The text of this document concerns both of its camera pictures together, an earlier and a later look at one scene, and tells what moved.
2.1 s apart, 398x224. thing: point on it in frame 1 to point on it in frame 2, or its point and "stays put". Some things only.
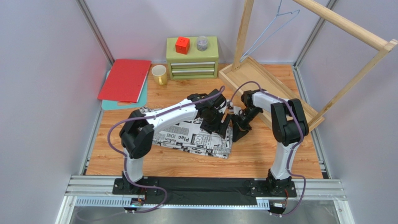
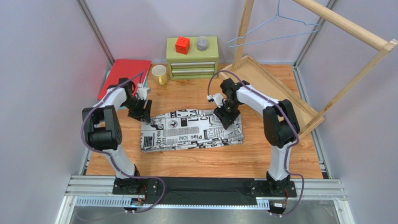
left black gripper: [221, 127] to [138, 115]
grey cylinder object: [202, 43] stays put
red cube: [182, 45] stays put
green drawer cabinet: [195, 64] stays put
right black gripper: [241, 121] to [226, 112]
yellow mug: [159, 74] stays put
